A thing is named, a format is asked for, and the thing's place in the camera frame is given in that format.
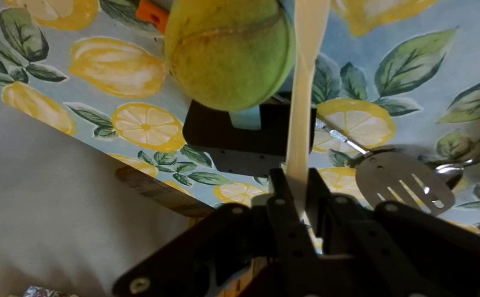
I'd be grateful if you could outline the cream vertical strip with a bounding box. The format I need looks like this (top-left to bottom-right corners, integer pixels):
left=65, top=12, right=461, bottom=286
left=283, top=0, right=333, bottom=223

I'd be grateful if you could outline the lemon print tablecloth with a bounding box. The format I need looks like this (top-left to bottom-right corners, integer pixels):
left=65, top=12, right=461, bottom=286
left=0, top=0, right=480, bottom=246

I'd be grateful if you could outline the slim metal utensil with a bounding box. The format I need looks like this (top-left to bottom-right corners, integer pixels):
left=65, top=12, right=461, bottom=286
left=433, top=129, right=480, bottom=192

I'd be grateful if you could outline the green tennis ball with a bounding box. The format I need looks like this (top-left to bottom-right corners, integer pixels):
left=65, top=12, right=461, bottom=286
left=163, top=0, right=296, bottom=114

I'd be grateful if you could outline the small orange tool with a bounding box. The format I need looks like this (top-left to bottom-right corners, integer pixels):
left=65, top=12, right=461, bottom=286
left=135, top=0, right=171, bottom=34

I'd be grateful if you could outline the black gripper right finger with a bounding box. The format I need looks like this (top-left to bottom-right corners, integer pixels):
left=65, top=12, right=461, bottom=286
left=305, top=167, right=480, bottom=297

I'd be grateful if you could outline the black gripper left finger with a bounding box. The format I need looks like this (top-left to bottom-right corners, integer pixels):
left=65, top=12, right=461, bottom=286
left=112, top=167, right=328, bottom=297

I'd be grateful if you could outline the black rectangular box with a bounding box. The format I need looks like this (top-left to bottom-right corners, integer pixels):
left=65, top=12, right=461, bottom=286
left=181, top=100, right=318, bottom=179

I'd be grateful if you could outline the metal slotted spatula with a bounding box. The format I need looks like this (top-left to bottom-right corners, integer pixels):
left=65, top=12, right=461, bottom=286
left=311, top=118, right=458, bottom=218

